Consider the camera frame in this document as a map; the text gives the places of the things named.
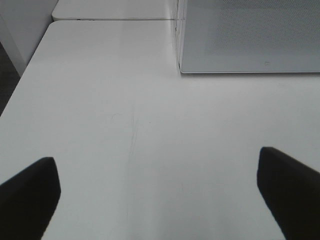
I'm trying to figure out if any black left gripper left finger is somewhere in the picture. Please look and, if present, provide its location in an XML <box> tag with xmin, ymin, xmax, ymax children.
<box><xmin>0</xmin><ymin>157</ymin><xmax>61</xmax><ymax>240</ymax></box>

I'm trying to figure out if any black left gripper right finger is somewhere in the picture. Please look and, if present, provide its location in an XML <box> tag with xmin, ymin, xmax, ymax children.
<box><xmin>256</xmin><ymin>146</ymin><xmax>320</xmax><ymax>240</ymax></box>

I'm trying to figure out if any white microwave oven body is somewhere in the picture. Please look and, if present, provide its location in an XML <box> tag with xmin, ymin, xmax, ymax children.
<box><xmin>171</xmin><ymin>0</ymin><xmax>188</xmax><ymax>69</ymax></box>

